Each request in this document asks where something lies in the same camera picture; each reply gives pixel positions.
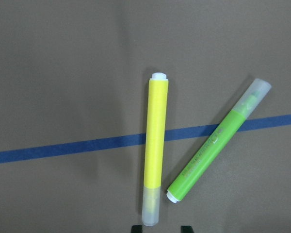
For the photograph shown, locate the green highlighter pen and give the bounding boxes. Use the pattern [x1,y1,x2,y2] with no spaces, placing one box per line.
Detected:
[166,78,272,203]

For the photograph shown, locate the yellow highlighter pen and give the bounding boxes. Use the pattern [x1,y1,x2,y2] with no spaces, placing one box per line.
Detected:
[142,72,169,227]

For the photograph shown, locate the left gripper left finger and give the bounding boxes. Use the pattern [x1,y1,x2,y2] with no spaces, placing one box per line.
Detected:
[130,225,143,233]

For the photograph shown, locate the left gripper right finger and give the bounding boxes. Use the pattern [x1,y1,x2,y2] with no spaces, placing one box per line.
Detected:
[180,225,193,233]

